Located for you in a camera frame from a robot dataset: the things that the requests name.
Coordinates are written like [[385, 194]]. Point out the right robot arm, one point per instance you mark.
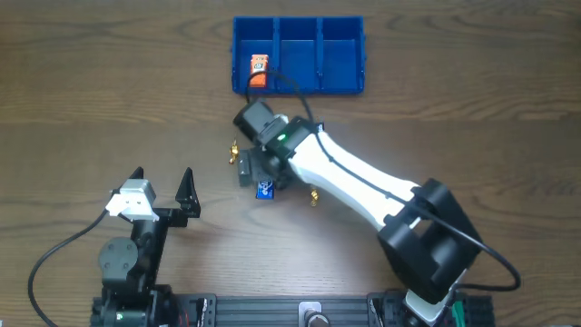
[[340, 172]]

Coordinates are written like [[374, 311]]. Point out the blue candy pack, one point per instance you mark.
[[264, 191]]

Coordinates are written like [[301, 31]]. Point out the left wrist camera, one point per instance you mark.
[[134, 200]]

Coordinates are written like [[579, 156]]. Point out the orange candy box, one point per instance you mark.
[[258, 61]]

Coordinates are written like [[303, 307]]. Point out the mounting rail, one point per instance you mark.
[[263, 311]]

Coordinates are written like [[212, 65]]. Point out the gold candy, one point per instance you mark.
[[314, 197], [233, 152]]

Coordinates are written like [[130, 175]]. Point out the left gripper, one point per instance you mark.
[[174, 217]]

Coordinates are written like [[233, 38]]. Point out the blue tray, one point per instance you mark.
[[338, 68]]

